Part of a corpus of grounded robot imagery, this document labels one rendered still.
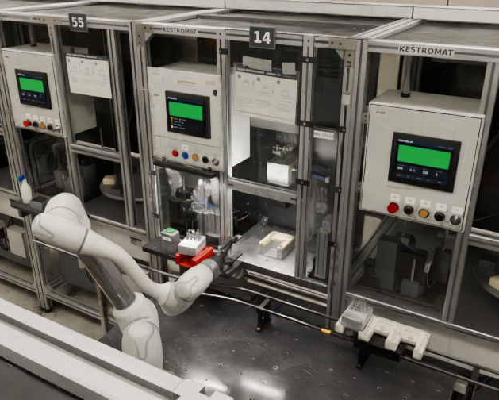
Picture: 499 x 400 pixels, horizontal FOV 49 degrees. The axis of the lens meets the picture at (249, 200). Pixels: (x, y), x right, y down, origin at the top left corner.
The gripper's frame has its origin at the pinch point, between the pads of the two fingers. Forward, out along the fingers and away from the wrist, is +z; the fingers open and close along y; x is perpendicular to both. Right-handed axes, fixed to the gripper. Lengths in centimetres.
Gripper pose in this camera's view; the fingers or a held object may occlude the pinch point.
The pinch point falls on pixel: (236, 247)
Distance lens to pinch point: 245.6
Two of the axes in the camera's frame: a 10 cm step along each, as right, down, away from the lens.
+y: 0.0, -9.1, -4.1
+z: 5.0, -3.6, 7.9
